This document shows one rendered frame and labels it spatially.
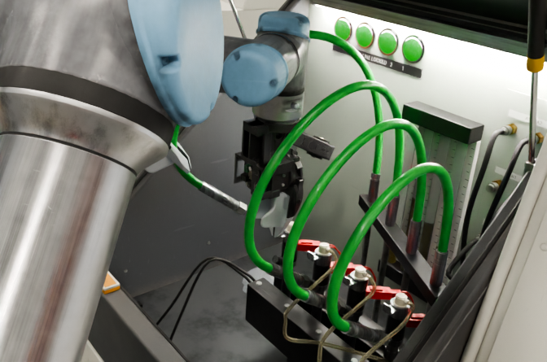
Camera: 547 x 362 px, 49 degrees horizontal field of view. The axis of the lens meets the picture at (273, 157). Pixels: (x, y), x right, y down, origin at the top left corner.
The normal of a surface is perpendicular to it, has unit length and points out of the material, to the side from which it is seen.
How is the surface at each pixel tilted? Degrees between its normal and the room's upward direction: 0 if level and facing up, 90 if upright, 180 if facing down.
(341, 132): 90
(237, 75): 90
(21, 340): 60
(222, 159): 90
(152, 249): 90
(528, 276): 76
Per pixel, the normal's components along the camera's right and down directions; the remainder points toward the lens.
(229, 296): 0.07, -0.92
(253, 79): -0.28, 0.36
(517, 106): -0.78, 0.20
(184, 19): 0.98, 0.04
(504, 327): -0.74, -0.03
